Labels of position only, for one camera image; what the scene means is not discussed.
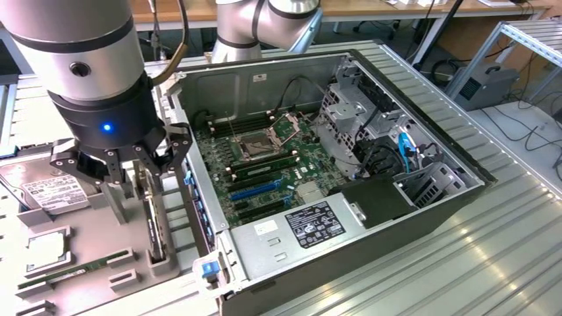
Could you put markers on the black slanted pole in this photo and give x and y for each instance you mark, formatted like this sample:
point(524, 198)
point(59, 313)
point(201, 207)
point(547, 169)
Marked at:
point(440, 31)

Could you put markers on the silver CPU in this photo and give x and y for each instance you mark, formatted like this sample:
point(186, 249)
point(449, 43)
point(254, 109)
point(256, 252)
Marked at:
point(46, 248)

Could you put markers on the installed green RAM stick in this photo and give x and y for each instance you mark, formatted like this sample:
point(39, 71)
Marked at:
point(264, 168)

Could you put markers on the aluminium slat frame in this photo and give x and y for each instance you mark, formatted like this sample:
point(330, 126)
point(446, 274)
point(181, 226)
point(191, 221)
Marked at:
point(526, 36)

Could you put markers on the wooden desk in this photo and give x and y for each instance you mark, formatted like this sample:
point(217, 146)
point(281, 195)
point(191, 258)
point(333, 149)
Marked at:
point(373, 8)

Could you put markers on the silver chipset heat sink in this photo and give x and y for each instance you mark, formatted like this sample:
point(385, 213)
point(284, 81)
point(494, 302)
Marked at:
point(314, 191)

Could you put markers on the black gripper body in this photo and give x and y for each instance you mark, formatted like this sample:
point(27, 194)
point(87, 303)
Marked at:
point(110, 112)

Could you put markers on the blue disk carrier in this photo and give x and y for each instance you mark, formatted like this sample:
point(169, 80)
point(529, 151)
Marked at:
point(9, 151)

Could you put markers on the thin locking lever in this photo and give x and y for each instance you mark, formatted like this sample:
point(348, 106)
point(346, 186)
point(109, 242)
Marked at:
point(231, 126)

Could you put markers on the graphics card with metal bracket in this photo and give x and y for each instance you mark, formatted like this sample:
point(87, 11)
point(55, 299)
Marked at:
point(154, 224)

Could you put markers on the loose green RAM stick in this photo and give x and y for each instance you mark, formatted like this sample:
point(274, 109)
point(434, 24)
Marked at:
point(66, 273)

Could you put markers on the CPU socket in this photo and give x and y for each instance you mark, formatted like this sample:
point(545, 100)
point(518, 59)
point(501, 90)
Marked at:
point(254, 146)

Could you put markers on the blue case latch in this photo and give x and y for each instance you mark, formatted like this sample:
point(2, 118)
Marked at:
point(209, 269)

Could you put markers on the metal socket cover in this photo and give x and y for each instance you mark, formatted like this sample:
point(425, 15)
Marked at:
point(288, 126)

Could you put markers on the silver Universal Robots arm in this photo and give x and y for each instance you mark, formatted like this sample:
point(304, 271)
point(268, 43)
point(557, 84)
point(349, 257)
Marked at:
point(83, 42)

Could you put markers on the green motherboard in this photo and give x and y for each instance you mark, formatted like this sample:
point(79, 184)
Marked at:
point(312, 158)

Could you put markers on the open black PC case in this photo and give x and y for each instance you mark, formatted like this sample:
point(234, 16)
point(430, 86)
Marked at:
point(352, 263)

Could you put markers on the grey parts rack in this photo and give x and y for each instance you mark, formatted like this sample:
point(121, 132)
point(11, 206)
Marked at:
point(97, 240)

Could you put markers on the black office chair base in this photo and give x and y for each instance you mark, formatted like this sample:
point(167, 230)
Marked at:
point(373, 24)

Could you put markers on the silver power supply unit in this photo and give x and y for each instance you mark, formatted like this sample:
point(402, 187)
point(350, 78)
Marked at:
point(308, 227)

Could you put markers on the black plastic shroud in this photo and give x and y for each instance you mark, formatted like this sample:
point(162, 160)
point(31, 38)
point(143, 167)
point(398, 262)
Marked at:
point(378, 200)

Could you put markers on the silver hard disk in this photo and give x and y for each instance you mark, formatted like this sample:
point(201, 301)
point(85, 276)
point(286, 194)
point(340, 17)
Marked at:
point(45, 191)

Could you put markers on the perforated metal disk bay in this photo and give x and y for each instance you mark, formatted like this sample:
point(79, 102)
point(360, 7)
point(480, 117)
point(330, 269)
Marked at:
point(348, 112)

